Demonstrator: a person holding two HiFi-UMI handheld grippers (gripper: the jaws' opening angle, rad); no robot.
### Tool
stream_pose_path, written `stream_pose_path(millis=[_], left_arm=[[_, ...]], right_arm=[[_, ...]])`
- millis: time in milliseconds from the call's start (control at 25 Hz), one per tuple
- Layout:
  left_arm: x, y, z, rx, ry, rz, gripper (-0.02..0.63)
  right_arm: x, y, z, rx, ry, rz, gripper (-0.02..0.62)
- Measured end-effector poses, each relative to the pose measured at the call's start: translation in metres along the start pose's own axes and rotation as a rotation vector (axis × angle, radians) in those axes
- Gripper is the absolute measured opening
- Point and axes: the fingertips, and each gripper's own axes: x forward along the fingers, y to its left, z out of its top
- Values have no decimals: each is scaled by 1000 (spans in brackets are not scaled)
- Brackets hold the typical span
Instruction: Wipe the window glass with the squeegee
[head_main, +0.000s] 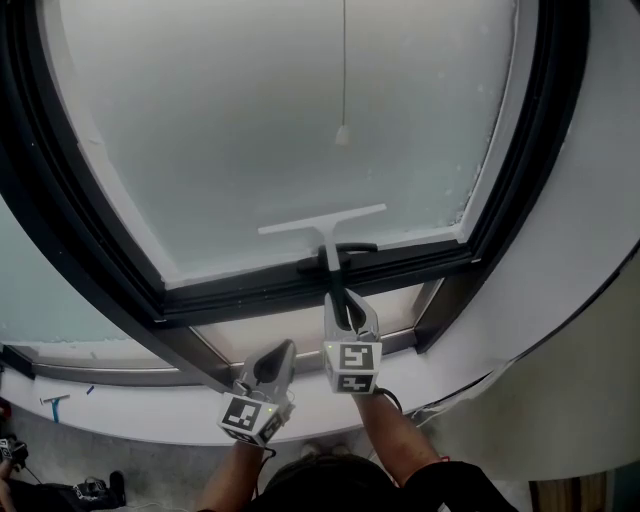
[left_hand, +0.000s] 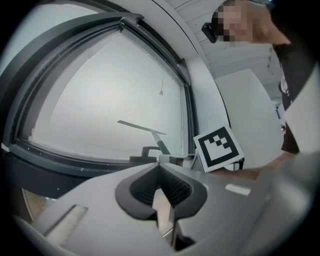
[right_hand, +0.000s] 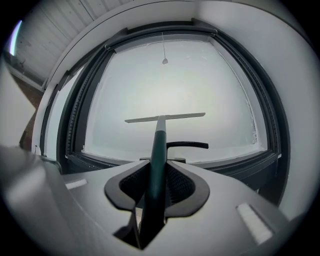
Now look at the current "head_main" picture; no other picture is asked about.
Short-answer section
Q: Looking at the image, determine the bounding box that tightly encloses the blind pull cord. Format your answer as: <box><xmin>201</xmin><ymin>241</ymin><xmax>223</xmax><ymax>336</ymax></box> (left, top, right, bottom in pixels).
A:
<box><xmin>333</xmin><ymin>0</ymin><xmax>352</xmax><ymax>147</ymax></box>

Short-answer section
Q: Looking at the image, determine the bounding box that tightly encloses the black window frame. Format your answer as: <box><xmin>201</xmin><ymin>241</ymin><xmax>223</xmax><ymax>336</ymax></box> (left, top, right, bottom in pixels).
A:
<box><xmin>0</xmin><ymin>0</ymin><xmax>592</xmax><ymax>394</ymax></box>

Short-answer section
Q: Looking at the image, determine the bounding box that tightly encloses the person's left forearm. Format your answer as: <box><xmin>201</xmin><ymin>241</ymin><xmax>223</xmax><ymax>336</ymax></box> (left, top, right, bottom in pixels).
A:
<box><xmin>199</xmin><ymin>439</ymin><xmax>267</xmax><ymax>512</ymax></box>

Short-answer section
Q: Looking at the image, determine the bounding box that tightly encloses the wide frosted window pane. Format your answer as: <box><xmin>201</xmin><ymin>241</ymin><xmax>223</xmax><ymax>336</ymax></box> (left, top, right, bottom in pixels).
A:
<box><xmin>0</xmin><ymin>197</ymin><xmax>132</xmax><ymax>346</ymax></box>

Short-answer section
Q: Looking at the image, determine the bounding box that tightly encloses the frosted window glass pane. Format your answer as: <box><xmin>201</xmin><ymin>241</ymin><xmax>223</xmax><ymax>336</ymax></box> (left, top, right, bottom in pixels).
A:
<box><xmin>37</xmin><ymin>0</ymin><xmax>520</xmax><ymax>290</ymax></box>

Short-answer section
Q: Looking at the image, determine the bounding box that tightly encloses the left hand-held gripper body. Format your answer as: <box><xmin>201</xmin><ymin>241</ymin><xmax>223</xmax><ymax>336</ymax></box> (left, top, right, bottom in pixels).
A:
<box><xmin>215</xmin><ymin>379</ymin><xmax>297</xmax><ymax>447</ymax></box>

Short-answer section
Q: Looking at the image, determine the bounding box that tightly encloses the white squeegee dark green handle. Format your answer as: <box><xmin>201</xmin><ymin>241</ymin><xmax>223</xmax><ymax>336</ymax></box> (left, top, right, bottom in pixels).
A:
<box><xmin>257</xmin><ymin>202</ymin><xmax>389</xmax><ymax>329</ymax></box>

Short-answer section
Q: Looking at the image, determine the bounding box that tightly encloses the small blue squeegee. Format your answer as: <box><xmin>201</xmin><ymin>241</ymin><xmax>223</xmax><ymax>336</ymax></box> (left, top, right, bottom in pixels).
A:
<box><xmin>39</xmin><ymin>393</ymin><xmax>72</xmax><ymax>424</ymax></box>

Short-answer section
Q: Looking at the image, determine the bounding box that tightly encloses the person's right forearm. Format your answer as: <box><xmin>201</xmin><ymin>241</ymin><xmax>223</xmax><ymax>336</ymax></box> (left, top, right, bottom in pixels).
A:
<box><xmin>349</xmin><ymin>388</ymin><xmax>445</xmax><ymax>490</ymax></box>

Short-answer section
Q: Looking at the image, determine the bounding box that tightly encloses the person's black shirt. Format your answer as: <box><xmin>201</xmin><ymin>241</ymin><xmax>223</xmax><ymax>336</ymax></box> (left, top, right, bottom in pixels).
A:
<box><xmin>197</xmin><ymin>453</ymin><xmax>521</xmax><ymax>512</ymax></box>

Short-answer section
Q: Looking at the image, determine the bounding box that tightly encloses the white window sill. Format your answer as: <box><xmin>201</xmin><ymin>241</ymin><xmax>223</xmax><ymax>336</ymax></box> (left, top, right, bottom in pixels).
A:
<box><xmin>0</xmin><ymin>349</ymin><xmax>514</xmax><ymax>447</ymax></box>

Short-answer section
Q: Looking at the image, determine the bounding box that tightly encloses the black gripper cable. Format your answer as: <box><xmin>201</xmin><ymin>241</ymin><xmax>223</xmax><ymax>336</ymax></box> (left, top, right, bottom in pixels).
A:
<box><xmin>374</xmin><ymin>387</ymin><xmax>404</xmax><ymax>414</ymax></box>

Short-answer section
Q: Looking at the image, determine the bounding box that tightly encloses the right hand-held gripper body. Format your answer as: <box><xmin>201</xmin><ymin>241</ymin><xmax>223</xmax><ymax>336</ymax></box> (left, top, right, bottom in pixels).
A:
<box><xmin>322</xmin><ymin>328</ymin><xmax>385</xmax><ymax>396</ymax></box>

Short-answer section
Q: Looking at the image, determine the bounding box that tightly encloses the black window handle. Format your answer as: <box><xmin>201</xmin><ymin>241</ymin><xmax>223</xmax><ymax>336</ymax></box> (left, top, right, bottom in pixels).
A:
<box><xmin>296</xmin><ymin>242</ymin><xmax>380</xmax><ymax>275</ymax></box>

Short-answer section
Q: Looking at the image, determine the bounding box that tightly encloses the clear window pane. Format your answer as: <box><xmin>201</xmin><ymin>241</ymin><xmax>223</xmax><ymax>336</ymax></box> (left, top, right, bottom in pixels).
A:
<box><xmin>34</xmin><ymin>339</ymin><xmax>174</xmax><ymax>372</ymax></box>
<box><xmin>192</xmin><ymin>280</ymin><xmax>445</xmax><ymax>367</ymax></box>

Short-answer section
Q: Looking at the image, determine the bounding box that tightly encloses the wooden cabinet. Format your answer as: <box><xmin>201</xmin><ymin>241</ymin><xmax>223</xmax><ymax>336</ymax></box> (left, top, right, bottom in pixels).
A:
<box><xmin>527</xmin><ymin>472</ymin><xmax>609</xmax><ymax>512</ymax></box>

